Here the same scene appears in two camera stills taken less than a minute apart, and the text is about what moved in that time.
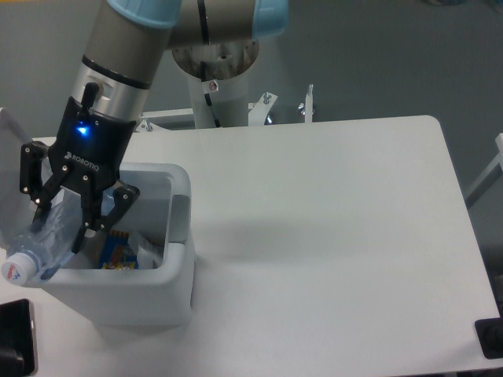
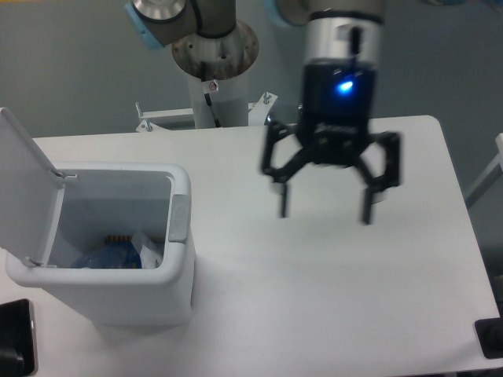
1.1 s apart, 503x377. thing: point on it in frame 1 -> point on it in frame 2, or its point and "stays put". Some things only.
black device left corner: [18, 340] stays put
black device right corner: [490, 333] stays put
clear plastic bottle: [32, 257] -> [111, 255]
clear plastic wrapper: [148, 256] stays put
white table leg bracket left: [146, 126] stays put
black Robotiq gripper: [93, 144] -> [336, 108]
